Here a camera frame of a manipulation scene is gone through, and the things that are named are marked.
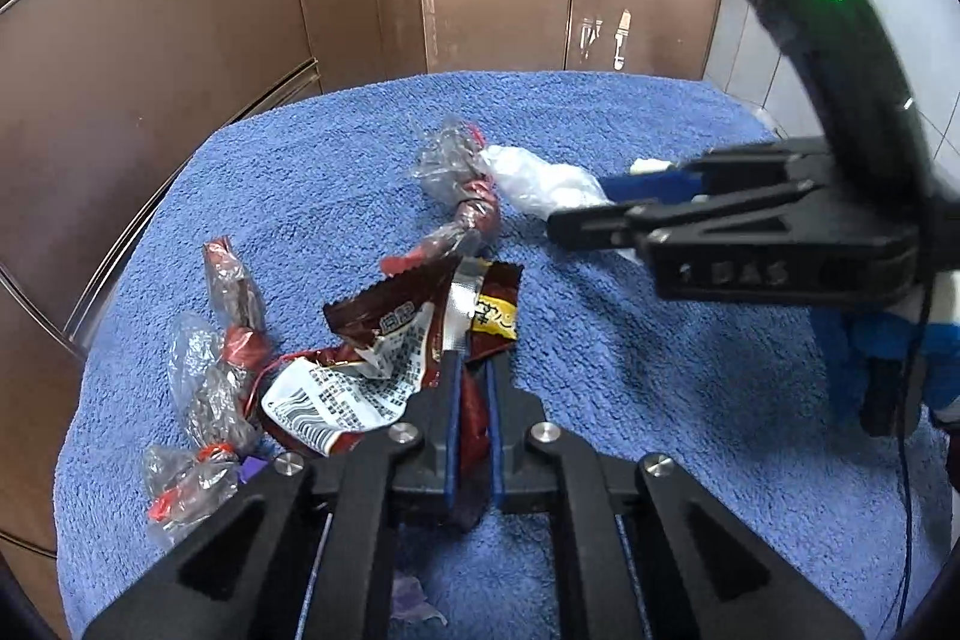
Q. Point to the white plastic wrapper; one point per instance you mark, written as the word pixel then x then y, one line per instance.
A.
pixel 540 183

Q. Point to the person's right hand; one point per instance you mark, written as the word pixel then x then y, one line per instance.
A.
pixel 840 355

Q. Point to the clear red candy wrapper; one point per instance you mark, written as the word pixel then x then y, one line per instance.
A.
pixel 210 392
pixel 232 287
pixel 187 486

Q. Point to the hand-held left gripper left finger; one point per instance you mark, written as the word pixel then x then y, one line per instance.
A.
pixel 450 445

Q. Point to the clear crumpled wrapper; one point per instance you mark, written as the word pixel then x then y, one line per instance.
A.
pixel 448 156

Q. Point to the purple candy wrapper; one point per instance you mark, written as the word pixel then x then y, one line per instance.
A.
pixel 412 599

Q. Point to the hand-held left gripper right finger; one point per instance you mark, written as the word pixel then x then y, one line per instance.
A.
pixel 495 445

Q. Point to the dark red sausage wrapper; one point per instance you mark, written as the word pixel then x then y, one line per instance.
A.
pixel 478 214

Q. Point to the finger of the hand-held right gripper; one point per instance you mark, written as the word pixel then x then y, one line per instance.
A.
pixel 652 186
pixel 600 227

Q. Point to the small purple wrapper scrap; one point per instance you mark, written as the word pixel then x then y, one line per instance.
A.
pixel 255 469

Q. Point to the blue terry towel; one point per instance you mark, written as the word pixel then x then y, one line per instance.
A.
pixel 675 422

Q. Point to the brown and white snack wrapper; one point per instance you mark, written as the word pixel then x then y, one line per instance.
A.
pixel 390 370

